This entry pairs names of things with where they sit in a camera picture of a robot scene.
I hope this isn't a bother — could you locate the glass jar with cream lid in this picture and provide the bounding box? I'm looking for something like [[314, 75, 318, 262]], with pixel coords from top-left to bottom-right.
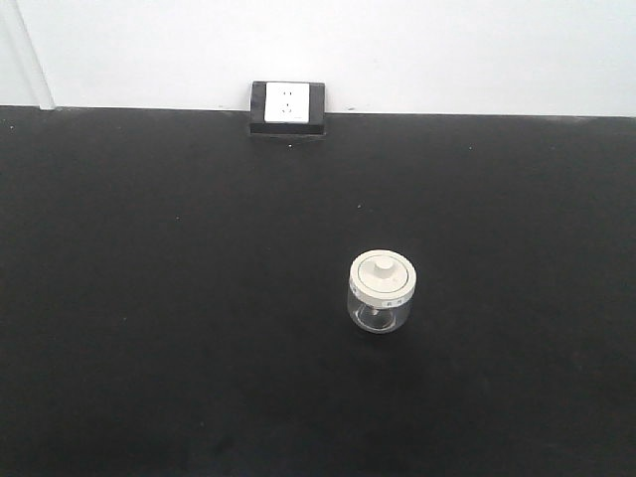
[[347, 249, 417, 335]]

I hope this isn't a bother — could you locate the black and white power socket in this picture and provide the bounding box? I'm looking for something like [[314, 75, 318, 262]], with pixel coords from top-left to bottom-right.
[[248, 81, 326, 136]]

